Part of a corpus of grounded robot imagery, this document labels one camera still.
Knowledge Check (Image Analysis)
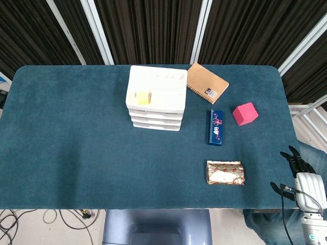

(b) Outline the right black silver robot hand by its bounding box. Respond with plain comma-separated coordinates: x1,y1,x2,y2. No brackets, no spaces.
270,145,326,214

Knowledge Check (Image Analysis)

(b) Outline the white plastic drawer organizer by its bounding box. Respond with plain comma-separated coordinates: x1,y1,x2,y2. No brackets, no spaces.
125,65,189,133

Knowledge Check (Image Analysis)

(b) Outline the blue denim fabric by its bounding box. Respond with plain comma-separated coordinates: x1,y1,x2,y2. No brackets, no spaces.
242,140,327,245

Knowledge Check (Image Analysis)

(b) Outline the gold foil packet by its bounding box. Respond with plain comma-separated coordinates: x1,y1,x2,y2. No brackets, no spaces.
205,160,246,186

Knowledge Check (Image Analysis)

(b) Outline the pink foam cube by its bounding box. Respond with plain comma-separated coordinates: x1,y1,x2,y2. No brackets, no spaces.
232,102,259,127

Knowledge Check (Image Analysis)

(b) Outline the dark blue rectangular box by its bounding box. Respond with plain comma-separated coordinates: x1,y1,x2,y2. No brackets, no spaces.
205,109,226,147

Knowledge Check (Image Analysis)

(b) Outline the brown spiral notebook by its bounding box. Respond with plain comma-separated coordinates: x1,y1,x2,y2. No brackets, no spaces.
186,62,230,105

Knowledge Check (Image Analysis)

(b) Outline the blue-grey robot torso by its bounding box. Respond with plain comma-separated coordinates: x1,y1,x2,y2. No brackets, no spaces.
102,209,213,245

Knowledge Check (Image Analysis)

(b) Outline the yellow sticky note pad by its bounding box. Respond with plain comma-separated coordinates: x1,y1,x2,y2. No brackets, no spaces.
134,91,152,105

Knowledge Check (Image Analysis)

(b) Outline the black pleated curtain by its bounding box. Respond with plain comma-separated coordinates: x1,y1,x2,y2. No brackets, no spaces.
0,0,327,103

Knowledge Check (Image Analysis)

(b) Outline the teal table cloth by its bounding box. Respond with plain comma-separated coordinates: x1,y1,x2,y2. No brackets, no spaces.
0,64,312,210

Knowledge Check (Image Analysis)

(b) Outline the black device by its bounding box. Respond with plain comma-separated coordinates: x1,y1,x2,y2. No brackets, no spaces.
0,89,10,109

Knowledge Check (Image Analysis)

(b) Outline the white box blue label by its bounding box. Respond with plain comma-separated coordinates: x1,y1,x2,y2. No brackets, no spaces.
0,71,13,85

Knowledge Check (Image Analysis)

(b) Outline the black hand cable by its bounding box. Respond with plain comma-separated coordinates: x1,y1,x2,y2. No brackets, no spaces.
279,183,324,245

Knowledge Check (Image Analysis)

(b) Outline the white metal frame rack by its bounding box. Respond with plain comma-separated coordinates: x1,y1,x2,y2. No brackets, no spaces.
288,94,327,146

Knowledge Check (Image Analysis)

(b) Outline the white aluminium frame post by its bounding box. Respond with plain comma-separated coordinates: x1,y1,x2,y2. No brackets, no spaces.
277,19,327,77
45,0,87,65
190,0,213,65
80,0,115,65

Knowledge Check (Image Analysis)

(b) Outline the grey floor cable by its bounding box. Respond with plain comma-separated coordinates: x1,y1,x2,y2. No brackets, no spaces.
42,209,101,245

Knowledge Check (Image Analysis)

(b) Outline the black floor cable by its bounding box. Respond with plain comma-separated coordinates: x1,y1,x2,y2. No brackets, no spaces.
0,209,39,245

